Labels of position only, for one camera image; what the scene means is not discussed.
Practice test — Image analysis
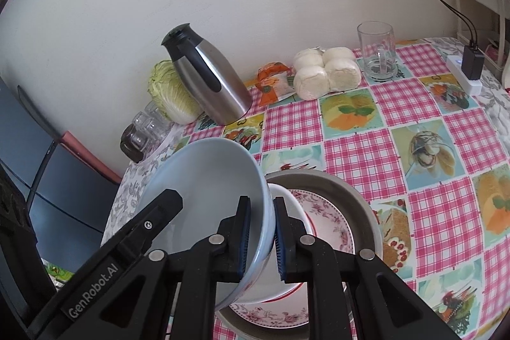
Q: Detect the stainless steel thermos jug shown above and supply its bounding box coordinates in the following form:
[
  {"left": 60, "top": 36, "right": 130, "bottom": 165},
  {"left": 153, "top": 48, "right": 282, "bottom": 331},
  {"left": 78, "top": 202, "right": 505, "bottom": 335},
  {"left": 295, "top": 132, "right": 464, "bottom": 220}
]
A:
[{"left": 161, "top": 23, "right": 253, "bottom": 126}]

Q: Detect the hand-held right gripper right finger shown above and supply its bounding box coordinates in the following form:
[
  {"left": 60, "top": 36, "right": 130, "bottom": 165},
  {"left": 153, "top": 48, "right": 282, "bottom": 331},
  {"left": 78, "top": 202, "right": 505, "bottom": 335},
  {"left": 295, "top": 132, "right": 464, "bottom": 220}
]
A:
[{"left": 272, "top": 197, "right": 445, "bottom": 340}]

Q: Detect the white power strip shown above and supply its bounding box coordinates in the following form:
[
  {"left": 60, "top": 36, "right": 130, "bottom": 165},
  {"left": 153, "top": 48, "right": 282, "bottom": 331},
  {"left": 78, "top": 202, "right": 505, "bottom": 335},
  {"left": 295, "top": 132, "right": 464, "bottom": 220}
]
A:
[{"left": 445, "top": 54, "right": 484, "bottom": 96}]

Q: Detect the green packet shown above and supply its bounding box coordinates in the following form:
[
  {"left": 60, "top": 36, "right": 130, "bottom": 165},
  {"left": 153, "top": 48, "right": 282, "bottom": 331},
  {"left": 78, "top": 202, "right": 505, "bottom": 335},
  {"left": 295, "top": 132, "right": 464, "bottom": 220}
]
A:
[{"left": 44, "top": 260, "right": 74, "bottom": 285}]

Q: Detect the light blue bowl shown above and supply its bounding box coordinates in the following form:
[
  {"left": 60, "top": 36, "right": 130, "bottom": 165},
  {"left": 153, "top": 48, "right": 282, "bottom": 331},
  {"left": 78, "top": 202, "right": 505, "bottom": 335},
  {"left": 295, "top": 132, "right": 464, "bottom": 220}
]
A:
[{"left": 137, "top": 137, "right": 276, "bottom": 311}]

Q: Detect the clear glass mug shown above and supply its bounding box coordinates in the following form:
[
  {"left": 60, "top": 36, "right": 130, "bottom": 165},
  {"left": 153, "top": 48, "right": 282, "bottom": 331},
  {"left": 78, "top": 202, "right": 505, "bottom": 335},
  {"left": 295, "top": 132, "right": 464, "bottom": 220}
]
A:
[{"left": 356, "top": 21, "right": 397, "bottom": 82}]

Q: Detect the round floral plate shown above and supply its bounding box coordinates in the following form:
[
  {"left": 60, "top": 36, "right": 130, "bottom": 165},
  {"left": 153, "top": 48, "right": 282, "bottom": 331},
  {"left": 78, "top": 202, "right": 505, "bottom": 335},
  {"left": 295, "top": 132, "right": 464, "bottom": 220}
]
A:
[{"left": 227, "top": 189, "right": 355, "bottom": 329}]

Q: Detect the bag of steamed buns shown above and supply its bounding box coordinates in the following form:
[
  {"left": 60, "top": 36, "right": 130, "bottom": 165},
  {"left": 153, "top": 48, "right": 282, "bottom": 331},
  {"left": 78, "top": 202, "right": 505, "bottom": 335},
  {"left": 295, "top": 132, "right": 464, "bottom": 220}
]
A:
[{"left": 293, "top": 46, "right": 362, "bottom": 101}]

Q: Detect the clear glass jar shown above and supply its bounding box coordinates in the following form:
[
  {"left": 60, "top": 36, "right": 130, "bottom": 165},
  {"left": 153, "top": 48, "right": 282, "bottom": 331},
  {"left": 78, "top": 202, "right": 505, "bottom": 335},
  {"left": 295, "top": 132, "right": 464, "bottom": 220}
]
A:
[
  {"left": 144, "top": 101, "right": 172, "bottom": 131},
  {"left": 131, "top": 111, "right": 160, "bottom": 143}
]

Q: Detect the dark cabinet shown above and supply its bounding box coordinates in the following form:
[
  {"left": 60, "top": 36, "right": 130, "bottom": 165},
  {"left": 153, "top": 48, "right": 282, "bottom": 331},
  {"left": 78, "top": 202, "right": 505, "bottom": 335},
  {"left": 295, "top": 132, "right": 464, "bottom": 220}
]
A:
[{"left": 0, "top": 77, "right": 120, "bottom": 277}]

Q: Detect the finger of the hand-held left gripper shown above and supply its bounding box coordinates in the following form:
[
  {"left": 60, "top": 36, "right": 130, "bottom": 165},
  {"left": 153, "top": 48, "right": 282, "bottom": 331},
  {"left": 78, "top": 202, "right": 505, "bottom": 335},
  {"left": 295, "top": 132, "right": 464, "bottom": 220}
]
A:
[{"left": 113, "top": 189, "right": 184, "bottom": 251}]

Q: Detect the black charger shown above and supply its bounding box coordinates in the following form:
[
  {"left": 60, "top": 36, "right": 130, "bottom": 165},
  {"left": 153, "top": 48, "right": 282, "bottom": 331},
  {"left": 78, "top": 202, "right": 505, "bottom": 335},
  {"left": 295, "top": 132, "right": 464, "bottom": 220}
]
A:
[{"left": 461, "top": 43, "right": 486, "bottom": 80}]

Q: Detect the napa cabbage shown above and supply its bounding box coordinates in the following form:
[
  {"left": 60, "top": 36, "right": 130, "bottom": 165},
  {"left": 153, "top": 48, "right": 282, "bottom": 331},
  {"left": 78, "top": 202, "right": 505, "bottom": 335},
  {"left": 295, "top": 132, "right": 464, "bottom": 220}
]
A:
[{"left": 148, "top": 60, "right": 202, "bottom": 124}]

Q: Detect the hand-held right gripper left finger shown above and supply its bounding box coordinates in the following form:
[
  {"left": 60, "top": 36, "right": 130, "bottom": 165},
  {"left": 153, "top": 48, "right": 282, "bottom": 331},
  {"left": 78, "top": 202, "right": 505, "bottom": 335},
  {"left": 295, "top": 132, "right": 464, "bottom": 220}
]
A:
[{"left": 72, "top": 196, "right": 252, "bottom": 340}]

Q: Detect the orange snack packet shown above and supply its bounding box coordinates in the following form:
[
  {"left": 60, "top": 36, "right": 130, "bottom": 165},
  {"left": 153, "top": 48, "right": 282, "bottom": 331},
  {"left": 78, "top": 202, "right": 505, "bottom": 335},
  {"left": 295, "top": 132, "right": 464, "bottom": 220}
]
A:
[{"left": 256, "top": 62, "right": 296, "bottom": 106}]

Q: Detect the strawberry print bowl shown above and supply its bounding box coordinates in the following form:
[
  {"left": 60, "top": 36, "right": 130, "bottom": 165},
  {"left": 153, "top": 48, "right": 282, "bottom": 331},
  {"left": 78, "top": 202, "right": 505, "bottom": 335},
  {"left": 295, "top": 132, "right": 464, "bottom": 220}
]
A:
[{"left": 239, "top": 183, "right": 317, "bottom": 304}]

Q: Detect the red board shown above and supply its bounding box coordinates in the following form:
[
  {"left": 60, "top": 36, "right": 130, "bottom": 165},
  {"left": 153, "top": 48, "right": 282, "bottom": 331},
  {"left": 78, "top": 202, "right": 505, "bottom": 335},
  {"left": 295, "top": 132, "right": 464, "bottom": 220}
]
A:
[{"left": 61, "top": 130, "right": 123, "bottom": 185}]

